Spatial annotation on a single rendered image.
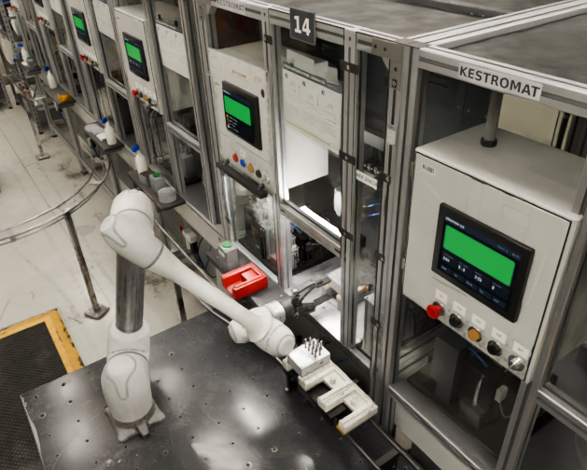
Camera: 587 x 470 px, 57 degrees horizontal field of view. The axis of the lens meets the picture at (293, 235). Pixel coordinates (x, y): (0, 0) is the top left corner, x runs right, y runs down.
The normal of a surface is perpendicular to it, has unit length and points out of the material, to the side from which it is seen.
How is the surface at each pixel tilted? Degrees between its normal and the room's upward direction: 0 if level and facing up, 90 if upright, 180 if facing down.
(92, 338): 0
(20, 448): 0
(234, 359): 0
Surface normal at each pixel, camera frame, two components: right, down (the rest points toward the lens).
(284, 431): -0.04, -0.83
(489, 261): -0.82, 0.34
